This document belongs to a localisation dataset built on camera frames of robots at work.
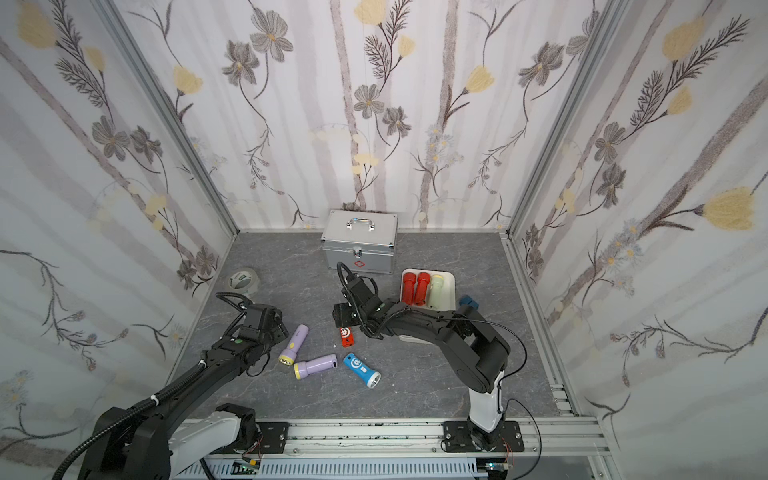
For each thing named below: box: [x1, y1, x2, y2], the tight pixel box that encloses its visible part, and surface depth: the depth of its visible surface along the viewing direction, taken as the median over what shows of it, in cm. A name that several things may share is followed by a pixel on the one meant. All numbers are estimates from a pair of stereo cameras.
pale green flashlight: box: [428, 274, 444, 309], surface depth 102 cm
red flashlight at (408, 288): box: [402, 272, 416, 306], surface depth 103 cm
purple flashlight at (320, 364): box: [293, 354, 338, 380], surface depth 85 cm
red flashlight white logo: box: [340, 326, 355, 348], surface depth 92 cm
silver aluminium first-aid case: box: [321, 209, 398, 274], surface depth 103 cm
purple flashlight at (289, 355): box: [278, 324, 310, 366], surface depth 89 cm
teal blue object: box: [459, 295, 479, 309], surface depth 100 cm
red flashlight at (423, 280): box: [415, 272, 431, 306], surface depth 103 cm
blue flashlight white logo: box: [343, 353, 382, 389], surface depth 84 cm
